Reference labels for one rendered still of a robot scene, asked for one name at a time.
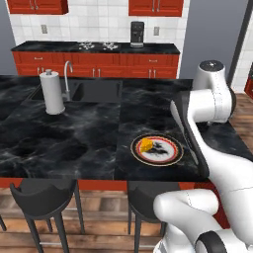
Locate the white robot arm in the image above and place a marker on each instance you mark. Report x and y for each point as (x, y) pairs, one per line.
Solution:
(210, 102)

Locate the yellow cheese wedge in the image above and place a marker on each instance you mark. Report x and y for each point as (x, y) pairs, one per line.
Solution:
(146, 145)

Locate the patterned white plate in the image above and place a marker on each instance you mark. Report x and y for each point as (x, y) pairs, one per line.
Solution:
(164, 154)

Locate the black sink basin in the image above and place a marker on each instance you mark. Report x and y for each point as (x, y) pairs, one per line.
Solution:
(95, 91)

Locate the red base cupboard run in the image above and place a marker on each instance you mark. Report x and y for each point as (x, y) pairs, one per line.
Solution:
(95, 64)

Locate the dark grey bar stool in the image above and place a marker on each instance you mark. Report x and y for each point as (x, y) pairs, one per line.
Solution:
(42, 201)
(145, 204)

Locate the silver sink tap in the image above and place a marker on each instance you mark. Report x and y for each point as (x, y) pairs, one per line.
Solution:
(67, 74)

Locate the white paper towel roll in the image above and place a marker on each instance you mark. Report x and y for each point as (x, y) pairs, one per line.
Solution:
(52, 95)

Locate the gas hob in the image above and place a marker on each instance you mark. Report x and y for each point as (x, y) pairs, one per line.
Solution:
(98, 45)

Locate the black coffee machine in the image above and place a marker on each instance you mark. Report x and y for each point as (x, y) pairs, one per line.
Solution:
(137, 34)

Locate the grey wall socket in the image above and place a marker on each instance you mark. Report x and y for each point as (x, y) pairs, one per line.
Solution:
(44, 29)
(156, 31)

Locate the red wall cupboard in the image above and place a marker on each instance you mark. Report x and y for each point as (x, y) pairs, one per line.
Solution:
(156, 7)
(37, 6)

